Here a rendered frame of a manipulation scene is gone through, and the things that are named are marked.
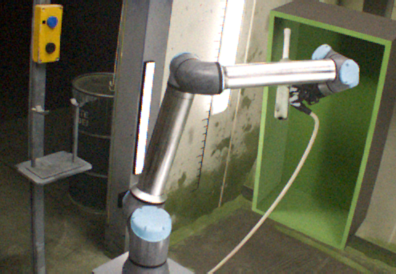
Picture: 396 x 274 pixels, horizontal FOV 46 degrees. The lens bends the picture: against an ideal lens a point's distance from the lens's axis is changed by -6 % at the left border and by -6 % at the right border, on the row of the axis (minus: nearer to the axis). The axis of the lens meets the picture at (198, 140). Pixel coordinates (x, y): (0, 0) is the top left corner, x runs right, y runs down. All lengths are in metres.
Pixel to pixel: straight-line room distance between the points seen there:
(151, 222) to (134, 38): 1.06
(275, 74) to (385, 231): 2.05
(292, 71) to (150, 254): 0.83
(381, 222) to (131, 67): 2.04
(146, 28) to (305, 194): 1.42
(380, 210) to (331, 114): 1.04
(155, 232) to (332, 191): 1.50
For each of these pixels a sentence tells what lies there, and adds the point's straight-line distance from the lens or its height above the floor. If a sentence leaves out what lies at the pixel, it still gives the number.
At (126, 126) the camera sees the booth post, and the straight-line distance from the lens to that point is 2.63.
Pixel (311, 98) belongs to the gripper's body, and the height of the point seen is 1.32.
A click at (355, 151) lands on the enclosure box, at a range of 2.80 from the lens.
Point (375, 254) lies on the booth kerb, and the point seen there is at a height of 0.09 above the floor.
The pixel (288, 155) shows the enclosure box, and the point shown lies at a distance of 3.02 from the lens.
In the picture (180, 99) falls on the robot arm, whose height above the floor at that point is 1.32.
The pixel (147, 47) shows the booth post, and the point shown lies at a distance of 2.48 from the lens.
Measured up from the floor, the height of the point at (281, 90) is 1.31.
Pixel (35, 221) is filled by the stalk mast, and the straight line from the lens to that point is 2.65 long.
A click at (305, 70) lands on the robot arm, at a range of 1.76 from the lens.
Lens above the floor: 1.85
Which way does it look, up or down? 22 degrees down
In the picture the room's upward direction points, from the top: 9 degrees clockwise
